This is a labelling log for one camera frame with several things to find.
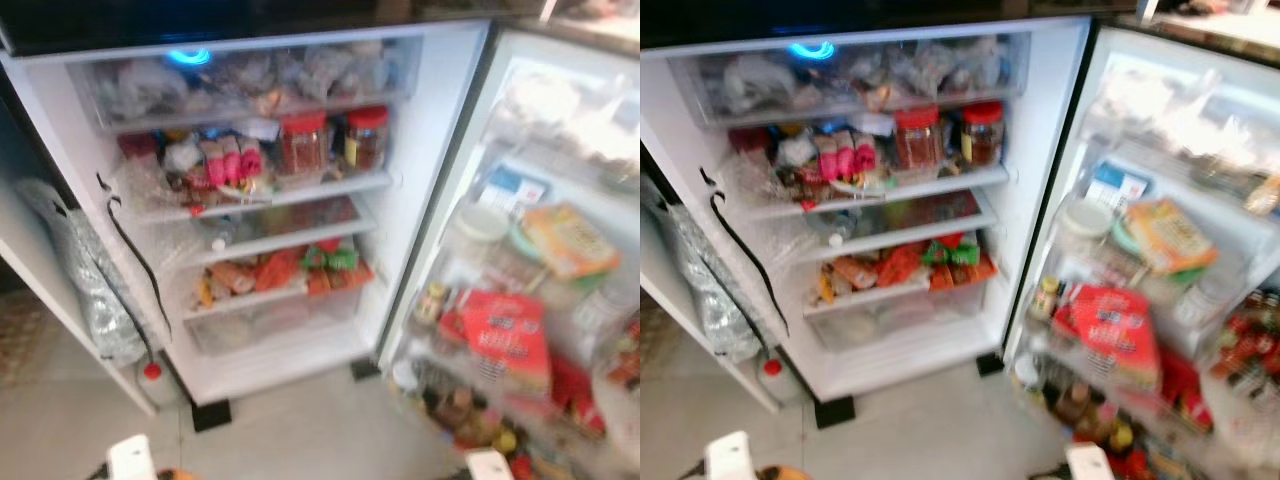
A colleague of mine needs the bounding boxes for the green snack pack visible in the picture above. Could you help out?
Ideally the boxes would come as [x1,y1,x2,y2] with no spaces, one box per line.
[304,243,360,272]
[922,236,977,266]

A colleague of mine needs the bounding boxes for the white lid clear jar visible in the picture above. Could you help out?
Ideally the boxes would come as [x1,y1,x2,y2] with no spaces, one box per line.
[449,203,512,272]
[1054,195,1117,262]

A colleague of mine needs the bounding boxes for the red cap white bottle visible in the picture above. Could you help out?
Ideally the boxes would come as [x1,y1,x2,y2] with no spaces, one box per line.
[134,362,182,407]
[756,357,802,402]

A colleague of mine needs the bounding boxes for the white edged glass fridge shelf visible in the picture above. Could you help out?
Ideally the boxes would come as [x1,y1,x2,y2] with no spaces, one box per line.
[132,168,397,225]
[800,190,1001,263]
[183,197,379,267]
[745,163,1013,221]

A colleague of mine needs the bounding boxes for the clear crumpled plastic bag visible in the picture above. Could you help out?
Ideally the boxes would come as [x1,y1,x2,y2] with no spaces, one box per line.
[28,180,152,367]
[650,190,763,362]

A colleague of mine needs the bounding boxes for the white fridge door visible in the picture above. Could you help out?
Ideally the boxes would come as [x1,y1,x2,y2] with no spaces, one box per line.
[1005,20,1280,480]
[380,25,641,480]

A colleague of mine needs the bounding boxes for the small yellow lid jar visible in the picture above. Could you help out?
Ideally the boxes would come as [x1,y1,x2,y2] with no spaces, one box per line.
[1034,277,1064,322]
[415,283,447,327]

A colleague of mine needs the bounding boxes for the orange red snack packs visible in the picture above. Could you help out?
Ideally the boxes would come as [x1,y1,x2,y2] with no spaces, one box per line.
[818,238,999,297]
[198,245,377,303]

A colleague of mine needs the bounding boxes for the clear fridge drawer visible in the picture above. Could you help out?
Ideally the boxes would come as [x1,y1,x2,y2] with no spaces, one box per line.
[668,34,1033,127]
[68,38,423,133]

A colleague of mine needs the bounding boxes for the clear crisper drawer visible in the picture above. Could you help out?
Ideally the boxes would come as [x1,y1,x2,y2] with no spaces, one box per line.
[808,280,986,351]
[185,285,363,356]

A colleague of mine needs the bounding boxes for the pink wrapped packets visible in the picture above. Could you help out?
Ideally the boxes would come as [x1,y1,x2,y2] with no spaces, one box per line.
[200,135,264,192]
[815,130,880,185]

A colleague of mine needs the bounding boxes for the red printed box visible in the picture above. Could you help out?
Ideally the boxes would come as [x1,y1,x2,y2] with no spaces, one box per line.
[1060,284,1164,392]
[455,289,554,397]

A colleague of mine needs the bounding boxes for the blue and white carton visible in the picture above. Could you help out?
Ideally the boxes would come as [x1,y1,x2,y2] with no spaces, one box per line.
[1084,160,1154,212]
[479,165,552,217]

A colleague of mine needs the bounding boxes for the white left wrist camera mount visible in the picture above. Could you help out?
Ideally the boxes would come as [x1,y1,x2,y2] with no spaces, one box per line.
[105,435,159,480]
[705,430,758,480]

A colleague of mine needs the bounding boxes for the black loose door gasket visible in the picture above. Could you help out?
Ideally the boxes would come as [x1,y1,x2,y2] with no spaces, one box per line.
[96,172,172,342]
[699,168,791,337]

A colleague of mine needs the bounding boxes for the orange printed box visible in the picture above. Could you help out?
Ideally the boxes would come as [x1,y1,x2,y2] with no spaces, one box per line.
[519,203,622,282]
[1124,198,1220,277]

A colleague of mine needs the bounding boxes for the red lid jar dark contents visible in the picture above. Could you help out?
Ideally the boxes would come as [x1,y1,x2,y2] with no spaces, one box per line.
[344,105,392,172]
[961,100,1007,167]

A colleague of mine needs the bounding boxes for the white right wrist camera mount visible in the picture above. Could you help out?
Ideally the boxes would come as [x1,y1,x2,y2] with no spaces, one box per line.
[465,448,516,480]
[1065,442,1115,480]

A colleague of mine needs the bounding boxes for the brown patterned floor mat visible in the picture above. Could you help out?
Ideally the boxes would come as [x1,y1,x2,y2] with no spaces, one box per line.
[0,290,63,387]
[640,295,693,383]

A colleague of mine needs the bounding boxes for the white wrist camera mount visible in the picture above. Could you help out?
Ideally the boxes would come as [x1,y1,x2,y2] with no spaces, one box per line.
[1065,442,1115,480]
[465,448,516,480]
[705,430,758,480]
[105,435,159,480]

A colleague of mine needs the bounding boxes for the white open fridge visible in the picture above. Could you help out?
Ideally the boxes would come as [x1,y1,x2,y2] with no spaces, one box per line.
[0,15,493,407]
[640,14,1093,403]

